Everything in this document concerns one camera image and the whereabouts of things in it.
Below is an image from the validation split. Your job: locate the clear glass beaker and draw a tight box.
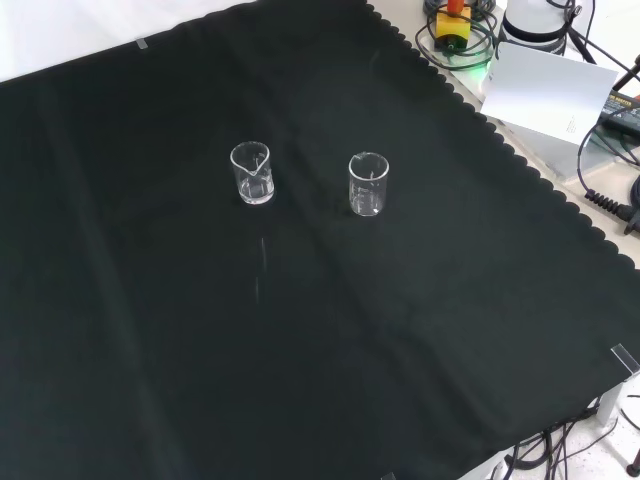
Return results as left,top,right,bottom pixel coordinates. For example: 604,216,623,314
229,141,275,207
347,151,391,218

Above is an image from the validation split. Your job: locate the clear glass rod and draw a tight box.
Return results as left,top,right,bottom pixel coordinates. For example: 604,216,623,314
254,236,267,304

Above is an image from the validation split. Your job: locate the black cloth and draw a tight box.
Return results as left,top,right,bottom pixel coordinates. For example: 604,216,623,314
0,0,640,480

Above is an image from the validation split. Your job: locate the yellow stop button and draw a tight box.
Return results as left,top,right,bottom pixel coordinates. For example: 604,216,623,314
433,0,474,54

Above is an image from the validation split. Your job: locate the pale board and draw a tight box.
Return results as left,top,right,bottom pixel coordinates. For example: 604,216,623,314
479,41,620,149

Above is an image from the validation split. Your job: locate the clear tape strip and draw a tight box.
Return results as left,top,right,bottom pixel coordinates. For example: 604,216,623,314
610,342,640,375

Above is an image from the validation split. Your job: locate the black power adapter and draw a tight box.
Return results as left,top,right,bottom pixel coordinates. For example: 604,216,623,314
598,87,640,135

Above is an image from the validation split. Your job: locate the white bench leg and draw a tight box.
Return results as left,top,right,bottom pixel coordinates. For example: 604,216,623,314
594,372,640,427

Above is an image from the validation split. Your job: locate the black tripod leg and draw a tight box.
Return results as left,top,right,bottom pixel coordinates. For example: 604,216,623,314
611,53,640,94

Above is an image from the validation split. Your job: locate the black coiled cable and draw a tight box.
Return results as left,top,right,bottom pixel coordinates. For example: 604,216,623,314
574,124,640,237

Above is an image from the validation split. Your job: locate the black cable bundle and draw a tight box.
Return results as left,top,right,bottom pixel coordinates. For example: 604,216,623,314
492,394,640,480

